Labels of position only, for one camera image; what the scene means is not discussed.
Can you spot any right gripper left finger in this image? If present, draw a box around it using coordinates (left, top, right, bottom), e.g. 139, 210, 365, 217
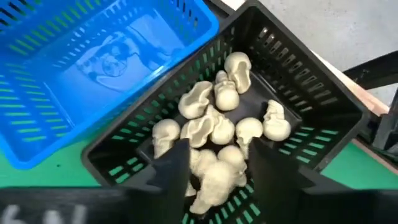
0, 138, 191, 224

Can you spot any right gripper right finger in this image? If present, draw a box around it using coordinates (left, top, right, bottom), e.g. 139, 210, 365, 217
248, 138, 398, 224

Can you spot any black plastic basket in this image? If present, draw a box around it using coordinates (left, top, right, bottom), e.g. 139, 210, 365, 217
81, 0, 371, 224

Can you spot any blue plastic basket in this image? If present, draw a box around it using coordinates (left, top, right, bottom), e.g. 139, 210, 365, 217
0, 0, 220, 170

